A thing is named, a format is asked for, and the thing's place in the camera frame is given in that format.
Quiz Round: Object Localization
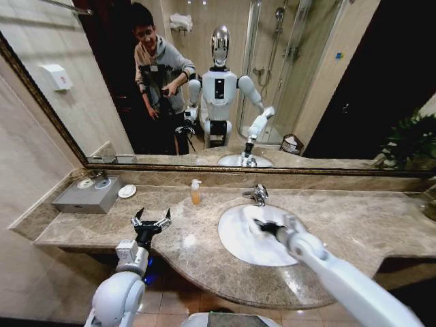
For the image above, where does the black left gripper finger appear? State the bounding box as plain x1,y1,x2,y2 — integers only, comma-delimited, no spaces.
130,207,146,228
155,208,173,230

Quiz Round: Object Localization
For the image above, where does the white oval sink basin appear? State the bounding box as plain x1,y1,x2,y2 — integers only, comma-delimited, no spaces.
217,203,309,268

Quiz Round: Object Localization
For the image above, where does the chrome sink faucet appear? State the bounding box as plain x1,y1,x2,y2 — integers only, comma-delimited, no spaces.
242,184,270,208

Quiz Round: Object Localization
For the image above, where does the white round soap dish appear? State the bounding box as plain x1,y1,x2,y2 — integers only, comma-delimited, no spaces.
117,184,138,199

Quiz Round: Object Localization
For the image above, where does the clear bottle with orange liquid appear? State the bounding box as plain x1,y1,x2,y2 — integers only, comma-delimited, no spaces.
190,178,202,206

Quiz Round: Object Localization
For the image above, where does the grey metal amenity box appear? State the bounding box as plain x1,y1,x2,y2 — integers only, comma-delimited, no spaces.
51,174,124,215

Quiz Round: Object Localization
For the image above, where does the green leafy plant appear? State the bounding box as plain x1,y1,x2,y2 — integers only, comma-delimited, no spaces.
373,108,436,171

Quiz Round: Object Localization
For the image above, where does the large wall mirror, dark frame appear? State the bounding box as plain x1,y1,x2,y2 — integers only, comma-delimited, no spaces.
0,0,436,178

